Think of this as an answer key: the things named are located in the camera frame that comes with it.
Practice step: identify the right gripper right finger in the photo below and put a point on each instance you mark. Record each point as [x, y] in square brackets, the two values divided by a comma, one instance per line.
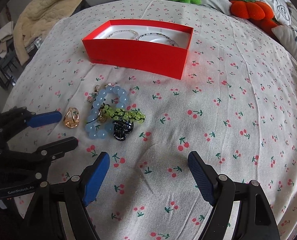
[255, 219]

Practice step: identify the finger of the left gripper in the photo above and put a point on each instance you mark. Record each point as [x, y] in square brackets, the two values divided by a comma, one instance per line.
[40, 160]
[18, 119]

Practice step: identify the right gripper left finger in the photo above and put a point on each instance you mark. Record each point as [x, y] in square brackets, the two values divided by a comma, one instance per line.
[43, 219]

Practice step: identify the gold hair claw clip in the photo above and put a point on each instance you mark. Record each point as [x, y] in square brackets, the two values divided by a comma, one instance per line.
[72, 118]

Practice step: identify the beige quilted blanket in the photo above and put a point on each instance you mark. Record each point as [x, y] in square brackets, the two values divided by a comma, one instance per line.
[36, 20]

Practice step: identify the cherry print bed sheet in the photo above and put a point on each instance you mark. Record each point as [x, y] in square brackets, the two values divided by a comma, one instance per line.
[236, 105]

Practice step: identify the red cardboard box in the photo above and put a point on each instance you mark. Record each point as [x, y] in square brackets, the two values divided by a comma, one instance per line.
[152, 46]

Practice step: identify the white deer print pillow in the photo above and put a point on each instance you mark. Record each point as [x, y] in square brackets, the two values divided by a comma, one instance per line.
[287, 35]

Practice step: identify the orange pumpkin plush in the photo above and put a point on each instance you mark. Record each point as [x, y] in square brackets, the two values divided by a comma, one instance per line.
[257, 12]

